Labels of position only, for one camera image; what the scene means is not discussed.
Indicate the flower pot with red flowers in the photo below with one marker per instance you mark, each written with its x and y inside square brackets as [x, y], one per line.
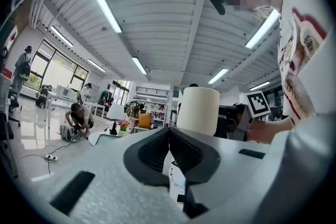
[123, 129]

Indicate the ceiling light tube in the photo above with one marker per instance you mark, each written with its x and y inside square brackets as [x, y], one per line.
[218, 76]
[61, 36]
[96, 65]
[260, 85]
[262, 29]
[105, 6]
[139, 65]

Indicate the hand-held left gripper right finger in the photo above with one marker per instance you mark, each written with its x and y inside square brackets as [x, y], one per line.
[225, 170]

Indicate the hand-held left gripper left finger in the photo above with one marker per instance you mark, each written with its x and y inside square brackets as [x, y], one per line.
[105, 178]

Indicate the orange chair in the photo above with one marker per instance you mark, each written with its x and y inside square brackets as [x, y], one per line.
[144, 121]

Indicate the cream ceramic mug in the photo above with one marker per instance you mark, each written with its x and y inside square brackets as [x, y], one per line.
[199, 110]

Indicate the round white table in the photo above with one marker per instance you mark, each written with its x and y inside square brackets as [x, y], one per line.
[92, 138]

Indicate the white shade table lamp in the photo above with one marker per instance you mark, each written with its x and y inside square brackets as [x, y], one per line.
[115, 111]

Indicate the black head camera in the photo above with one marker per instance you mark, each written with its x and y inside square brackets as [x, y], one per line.
[218, 2]

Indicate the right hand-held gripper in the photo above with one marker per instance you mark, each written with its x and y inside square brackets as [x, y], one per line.
[258, 103]

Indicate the large window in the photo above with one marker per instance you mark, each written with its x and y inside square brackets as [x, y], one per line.
[60, 70]

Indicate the white power strip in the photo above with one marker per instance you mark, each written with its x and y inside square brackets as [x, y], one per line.
[50, 157]

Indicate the person's right forearm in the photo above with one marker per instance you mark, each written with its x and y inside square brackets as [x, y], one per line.
[270, 129]

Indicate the grey backpack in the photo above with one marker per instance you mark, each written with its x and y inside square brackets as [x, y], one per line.
[68, 133]

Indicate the white desk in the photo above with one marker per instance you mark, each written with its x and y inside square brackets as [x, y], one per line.
[60, 101]

